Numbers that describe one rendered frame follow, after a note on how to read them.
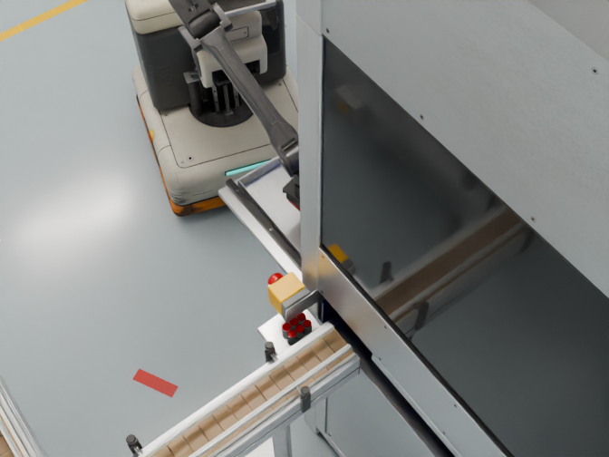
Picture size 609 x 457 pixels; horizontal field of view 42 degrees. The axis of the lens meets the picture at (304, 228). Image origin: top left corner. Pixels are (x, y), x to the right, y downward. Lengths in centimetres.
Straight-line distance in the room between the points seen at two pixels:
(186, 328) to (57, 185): 87
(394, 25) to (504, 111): 19
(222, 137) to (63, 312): 88
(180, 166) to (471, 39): 217
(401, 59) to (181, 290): 210
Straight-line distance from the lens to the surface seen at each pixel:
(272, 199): 215
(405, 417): 189
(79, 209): 333
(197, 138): 309
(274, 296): 184
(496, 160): 101
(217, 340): 294
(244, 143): 305
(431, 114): 107
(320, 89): 131
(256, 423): 182
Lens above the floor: 264
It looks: 57 degrees down
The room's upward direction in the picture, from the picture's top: 1 degrees counter-clockwise
